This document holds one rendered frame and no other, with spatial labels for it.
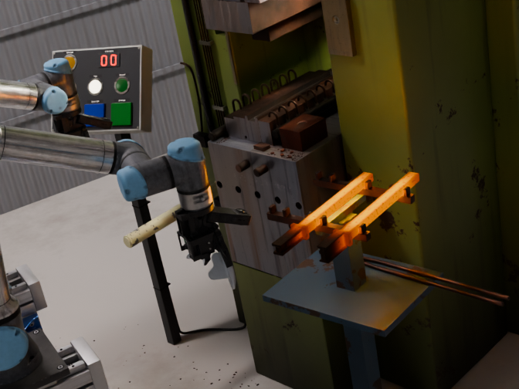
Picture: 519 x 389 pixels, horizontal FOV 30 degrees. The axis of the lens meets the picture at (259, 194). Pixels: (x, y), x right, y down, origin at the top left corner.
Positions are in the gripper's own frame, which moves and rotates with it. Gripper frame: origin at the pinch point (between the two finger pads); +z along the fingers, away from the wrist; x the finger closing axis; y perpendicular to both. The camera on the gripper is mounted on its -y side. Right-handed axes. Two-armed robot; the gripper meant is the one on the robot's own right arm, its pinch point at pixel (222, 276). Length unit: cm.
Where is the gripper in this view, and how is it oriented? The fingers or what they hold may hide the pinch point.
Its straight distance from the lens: 227.9
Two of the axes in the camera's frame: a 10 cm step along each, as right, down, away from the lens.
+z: 1.7, 8.8, 4.4
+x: 4.8, 3.1, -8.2
